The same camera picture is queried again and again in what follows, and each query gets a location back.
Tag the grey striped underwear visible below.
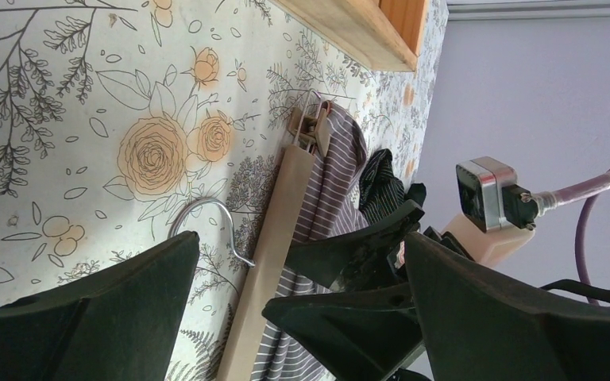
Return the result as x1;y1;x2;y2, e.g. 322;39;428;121
249;101;368;380

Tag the wooden clip hanger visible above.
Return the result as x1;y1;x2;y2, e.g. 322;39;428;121
167;88;334;381

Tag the floral patterned table mat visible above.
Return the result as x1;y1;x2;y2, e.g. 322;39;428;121
0;0;450;381

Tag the wooden clothes rack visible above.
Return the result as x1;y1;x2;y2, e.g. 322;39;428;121
274;0;430;72

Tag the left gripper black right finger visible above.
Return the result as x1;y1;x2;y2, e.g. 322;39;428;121
405;233;610;380

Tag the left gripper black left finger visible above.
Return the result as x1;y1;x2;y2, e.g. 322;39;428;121
0;231;199;380

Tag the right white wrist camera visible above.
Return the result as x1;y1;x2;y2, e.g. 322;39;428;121
442;156;535;267

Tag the black underwear orange trim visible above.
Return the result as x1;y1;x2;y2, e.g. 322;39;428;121
358;148;427;225

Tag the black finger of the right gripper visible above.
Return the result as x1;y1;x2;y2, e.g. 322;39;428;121
285;200;424;290
262;283;423;380

